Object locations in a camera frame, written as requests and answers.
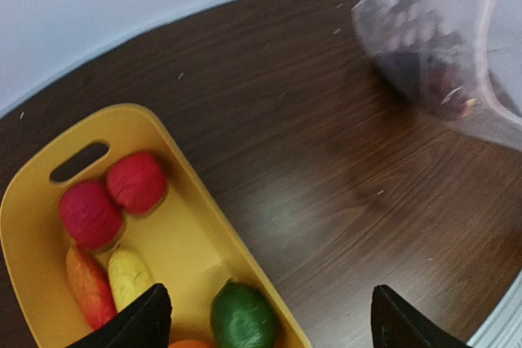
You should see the yellow toy banana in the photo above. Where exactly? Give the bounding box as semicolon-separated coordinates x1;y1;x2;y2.
108;244;155;312

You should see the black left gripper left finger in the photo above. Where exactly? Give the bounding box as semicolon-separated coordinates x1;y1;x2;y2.
69;284;172;348

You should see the red toy apple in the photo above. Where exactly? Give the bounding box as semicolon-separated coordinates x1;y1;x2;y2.
59;179;124;250
106;152;168;215

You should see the dark red toy fruit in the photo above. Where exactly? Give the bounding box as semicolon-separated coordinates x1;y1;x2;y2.
373;49;476;121

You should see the yellow plastic basket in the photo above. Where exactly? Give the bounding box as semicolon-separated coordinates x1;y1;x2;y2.
1;104;310;347

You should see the orange toy orange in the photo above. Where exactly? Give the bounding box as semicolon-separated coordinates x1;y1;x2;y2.
168;339;215;348

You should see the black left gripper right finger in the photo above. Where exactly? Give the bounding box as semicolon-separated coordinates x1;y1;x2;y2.
371;285;469;348

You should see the clear zip top bag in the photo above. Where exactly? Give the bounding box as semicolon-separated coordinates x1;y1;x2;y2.
352;0;521;149

